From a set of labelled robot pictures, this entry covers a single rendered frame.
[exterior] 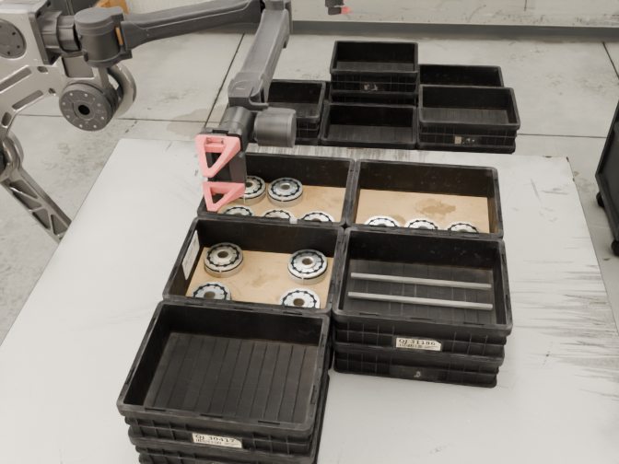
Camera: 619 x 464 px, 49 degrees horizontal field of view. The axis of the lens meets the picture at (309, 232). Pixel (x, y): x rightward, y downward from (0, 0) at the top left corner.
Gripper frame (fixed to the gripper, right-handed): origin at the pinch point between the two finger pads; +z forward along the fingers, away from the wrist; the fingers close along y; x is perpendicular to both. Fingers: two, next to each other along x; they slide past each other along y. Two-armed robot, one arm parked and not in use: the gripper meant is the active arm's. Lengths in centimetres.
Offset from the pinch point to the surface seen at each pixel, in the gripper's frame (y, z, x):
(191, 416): 53, 5, 9
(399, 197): 61, -80, -29
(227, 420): 53, 5, 2
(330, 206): 62, -74, -10
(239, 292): 62, -38, 9
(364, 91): 94, -199, -11
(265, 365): 63, -16, -1
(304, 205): 62, -74, -2
